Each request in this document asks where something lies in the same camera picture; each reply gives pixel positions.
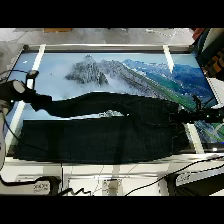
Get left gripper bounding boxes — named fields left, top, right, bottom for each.
left=30, top=92, right=54, bottom=113

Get black pants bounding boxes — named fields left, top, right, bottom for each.
left=13, top=91, right=192, bottom=165

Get black cable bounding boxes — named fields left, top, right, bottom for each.
left=1, top=111, right=25, bottom=148
left=125, top=155, right=224, bottom=197

